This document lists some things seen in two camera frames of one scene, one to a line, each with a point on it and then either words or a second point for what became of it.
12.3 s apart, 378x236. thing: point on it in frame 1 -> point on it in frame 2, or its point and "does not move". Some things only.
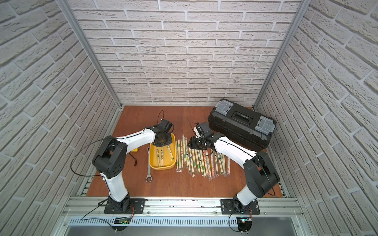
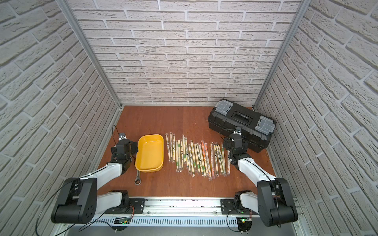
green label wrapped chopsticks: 178,154 does not move
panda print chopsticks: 158,158 -> 168,146
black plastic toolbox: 241,125 does not move
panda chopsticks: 191,162 does not move
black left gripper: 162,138 -> 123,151
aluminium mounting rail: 181,212 does not move
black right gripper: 193,143 -> 227,143
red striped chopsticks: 212,165 does not move
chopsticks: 228,166 does not move
